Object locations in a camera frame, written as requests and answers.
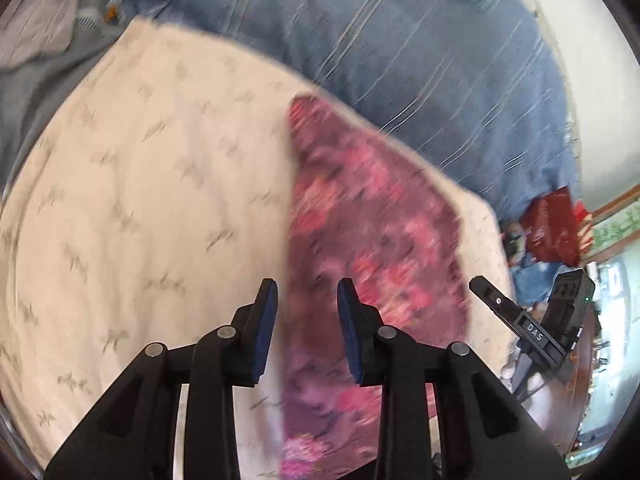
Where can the cream leaf-print blanket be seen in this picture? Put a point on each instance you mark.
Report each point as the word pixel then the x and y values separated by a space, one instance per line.
pixel 150 185

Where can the blue denim garment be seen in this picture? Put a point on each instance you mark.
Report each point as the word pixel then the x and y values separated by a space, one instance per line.
pixel 532 280

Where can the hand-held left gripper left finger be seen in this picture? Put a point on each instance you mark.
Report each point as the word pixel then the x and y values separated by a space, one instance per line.
pixel 265 330

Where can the beige shorts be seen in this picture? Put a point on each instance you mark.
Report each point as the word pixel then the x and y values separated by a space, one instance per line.
pixel 40 20

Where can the maroon floral garment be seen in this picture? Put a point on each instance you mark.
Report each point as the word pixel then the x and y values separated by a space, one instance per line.
pixel 370 210

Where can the red plastic bag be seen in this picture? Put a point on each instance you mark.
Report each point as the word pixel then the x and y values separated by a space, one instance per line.
pixel 550 225

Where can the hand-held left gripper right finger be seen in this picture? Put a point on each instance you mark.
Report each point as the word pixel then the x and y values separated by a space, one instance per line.
pixel 350 335

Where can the wooden framed panel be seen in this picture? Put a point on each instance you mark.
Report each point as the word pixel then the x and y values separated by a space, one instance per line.
pixel 617 225

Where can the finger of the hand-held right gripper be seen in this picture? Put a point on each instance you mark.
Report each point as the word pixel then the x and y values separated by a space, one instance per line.
pixel 495 300

